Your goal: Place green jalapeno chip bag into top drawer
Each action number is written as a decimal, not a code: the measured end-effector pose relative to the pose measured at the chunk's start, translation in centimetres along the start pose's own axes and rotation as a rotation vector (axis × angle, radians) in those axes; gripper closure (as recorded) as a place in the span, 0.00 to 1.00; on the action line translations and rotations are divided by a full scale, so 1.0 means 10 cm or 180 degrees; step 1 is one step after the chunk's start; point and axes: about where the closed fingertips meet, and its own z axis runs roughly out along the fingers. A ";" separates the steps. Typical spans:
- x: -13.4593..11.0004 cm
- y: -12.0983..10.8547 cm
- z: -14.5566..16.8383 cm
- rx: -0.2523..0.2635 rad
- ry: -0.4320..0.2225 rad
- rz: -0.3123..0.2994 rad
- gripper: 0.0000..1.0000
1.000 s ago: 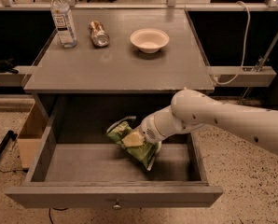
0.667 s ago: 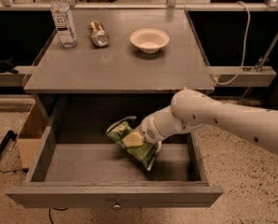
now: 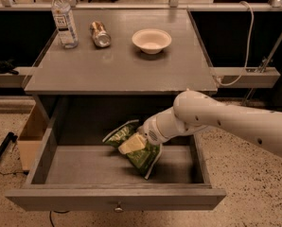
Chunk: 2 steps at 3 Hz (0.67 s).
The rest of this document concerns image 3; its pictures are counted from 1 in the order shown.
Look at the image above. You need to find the white cable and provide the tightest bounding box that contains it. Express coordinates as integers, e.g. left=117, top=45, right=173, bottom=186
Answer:
left=215, top=1, right=255, bottom=87

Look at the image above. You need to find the metal drawer knob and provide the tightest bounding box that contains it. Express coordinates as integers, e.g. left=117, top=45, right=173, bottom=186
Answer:
left=114, top=203, right=124, bottom=213

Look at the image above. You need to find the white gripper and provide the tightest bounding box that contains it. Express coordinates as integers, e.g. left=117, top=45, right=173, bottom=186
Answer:
left=118, top=115, right=168, bottom=154

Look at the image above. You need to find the metal can lying down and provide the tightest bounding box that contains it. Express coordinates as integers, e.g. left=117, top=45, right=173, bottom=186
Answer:
left=90, top=21, right=111, bottom=48

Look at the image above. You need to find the green jalapeno chip bag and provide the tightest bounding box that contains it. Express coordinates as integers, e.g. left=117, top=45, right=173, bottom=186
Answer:
left=102, top=119, right=163, bottom=180

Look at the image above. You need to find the black object on rail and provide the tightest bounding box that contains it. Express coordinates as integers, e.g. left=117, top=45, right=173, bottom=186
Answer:
left=0, top=61, right=19, bottom=75

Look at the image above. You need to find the black pole on floor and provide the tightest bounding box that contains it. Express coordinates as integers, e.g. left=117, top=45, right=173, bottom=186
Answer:
left=0, top=131, right=18, bottom=157

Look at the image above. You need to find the white paper bowl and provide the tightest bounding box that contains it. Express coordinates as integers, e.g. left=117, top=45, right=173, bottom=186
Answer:
left=132, top=28, right=172, bottom=55

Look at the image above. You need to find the grey wooden cabinet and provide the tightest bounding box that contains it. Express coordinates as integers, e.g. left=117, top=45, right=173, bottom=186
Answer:
left=26, top=9, right=217, bottom=131

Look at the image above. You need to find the cardboard box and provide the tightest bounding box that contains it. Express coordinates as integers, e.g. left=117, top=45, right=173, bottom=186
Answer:
left=17, top=105, right=47, bottom=171

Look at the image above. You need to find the clear plastic water bottle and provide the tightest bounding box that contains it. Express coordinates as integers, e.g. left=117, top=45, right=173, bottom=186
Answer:
left=51, top=0, right=79, bottom=48

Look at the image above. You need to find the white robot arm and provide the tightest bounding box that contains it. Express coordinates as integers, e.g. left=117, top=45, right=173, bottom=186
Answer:
left=137, top=90, right=282, bottom=158

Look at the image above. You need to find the open grey top drawer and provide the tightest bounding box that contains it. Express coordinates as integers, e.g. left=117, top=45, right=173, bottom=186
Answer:
left=5, top=96, right=227, bottom=212

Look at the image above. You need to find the black cable on floor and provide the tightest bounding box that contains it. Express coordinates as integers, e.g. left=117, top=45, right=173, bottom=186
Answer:
left=49, top=210, right=71, bottom=227

